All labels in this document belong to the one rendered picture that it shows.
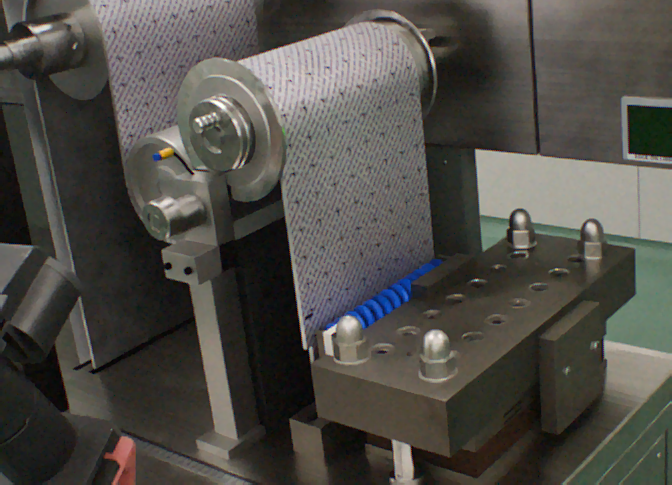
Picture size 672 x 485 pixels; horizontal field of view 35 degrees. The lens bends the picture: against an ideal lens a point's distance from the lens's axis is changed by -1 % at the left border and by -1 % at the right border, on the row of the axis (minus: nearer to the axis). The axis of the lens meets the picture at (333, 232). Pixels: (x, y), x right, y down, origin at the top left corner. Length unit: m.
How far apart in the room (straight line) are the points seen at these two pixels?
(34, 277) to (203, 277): 0.37
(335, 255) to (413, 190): 0.15
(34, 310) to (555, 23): 0.69
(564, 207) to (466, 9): 2.85
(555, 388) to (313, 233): 0.29
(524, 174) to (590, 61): 2.93
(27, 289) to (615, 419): 0.68
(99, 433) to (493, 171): 3.50
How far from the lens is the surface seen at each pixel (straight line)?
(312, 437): 1.14
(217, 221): 1.09
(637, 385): 1.25
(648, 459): 1.28
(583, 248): 1.25
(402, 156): 1.19
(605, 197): 3.99
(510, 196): 4.18
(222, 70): 1.05
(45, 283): 0.75
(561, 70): 1.22
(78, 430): 0.79
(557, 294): 1.16
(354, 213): 1.13
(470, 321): 1.11
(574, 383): 1.15
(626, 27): 1.17
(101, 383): 1.40
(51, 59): 1.20
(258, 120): 1.03
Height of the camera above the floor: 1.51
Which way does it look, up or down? 20 degrees down
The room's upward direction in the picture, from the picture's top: 7 degrees counter-clockwise
